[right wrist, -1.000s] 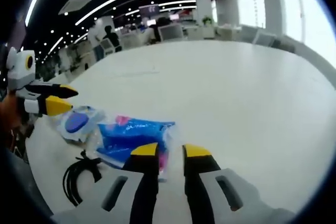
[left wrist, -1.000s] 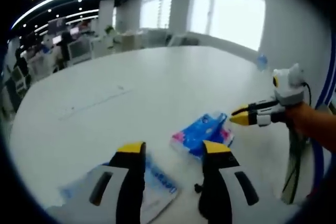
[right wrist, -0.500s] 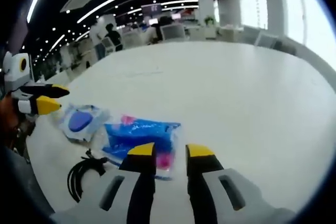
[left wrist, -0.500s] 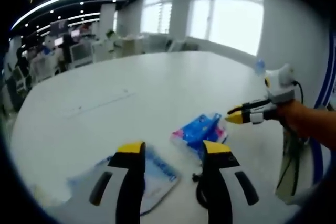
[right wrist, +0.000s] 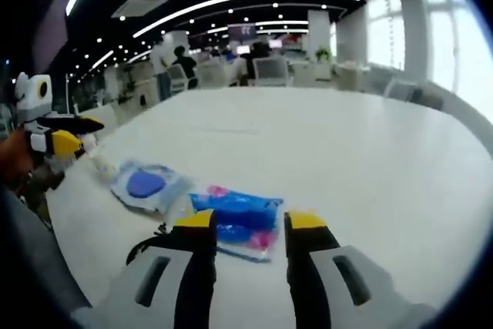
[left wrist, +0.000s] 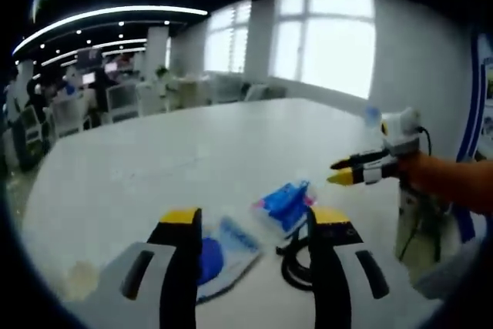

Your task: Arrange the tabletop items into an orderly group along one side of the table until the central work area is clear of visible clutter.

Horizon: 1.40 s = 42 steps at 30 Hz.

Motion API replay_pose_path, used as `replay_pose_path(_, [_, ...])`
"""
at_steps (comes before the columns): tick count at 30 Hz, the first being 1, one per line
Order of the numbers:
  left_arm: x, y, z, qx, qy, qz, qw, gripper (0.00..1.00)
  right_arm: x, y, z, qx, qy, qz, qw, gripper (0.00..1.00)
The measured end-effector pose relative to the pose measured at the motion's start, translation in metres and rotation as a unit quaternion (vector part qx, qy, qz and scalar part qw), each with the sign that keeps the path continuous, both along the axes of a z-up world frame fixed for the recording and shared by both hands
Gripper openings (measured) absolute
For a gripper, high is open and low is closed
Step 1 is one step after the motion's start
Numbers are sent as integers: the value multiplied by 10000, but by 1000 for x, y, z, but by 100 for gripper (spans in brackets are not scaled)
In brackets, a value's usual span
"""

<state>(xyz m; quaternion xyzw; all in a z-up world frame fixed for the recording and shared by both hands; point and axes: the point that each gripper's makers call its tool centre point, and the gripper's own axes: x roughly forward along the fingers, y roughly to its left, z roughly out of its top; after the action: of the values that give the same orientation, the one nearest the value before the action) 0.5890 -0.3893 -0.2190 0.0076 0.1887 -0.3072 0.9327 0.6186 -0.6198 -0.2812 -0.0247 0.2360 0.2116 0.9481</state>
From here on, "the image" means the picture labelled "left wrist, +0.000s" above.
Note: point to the hanging display screen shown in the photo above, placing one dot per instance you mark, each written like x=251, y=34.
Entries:
x=89, y=56

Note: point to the clear plastic water bottle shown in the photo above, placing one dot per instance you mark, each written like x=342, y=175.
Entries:
x=371, y=117

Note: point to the clear bag with blue mouse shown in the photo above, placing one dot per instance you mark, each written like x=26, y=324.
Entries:
x=235, y=252

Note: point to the person's grey clothing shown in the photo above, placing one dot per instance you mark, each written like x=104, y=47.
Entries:
x=447, y=279

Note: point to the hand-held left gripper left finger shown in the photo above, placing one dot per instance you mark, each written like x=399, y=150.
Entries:
x=177, y=267

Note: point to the white table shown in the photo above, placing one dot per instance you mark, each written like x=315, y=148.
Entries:
x=154, y=159

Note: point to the blue plastic bag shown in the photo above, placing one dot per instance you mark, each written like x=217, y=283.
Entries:
x=285, y=205

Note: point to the clear bag with cream item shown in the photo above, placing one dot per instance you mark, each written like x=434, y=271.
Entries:
x=81, y=279

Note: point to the window with blinds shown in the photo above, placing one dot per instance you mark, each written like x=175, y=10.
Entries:
x=227, y=40

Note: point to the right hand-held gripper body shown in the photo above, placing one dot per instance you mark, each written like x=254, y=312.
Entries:
x=400, y=132

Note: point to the large bright window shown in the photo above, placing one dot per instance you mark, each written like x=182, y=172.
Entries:
x=331, y=48

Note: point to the beige low cabinet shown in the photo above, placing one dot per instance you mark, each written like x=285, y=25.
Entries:
x=192, y=92

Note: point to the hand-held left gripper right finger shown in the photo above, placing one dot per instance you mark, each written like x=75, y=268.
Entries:
x=335, y=275

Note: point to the curved ceiling light strip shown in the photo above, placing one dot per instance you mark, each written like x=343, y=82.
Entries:
x=154, y=7

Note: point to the potted plant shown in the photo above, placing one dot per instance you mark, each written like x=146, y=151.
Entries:
x=162, y=72

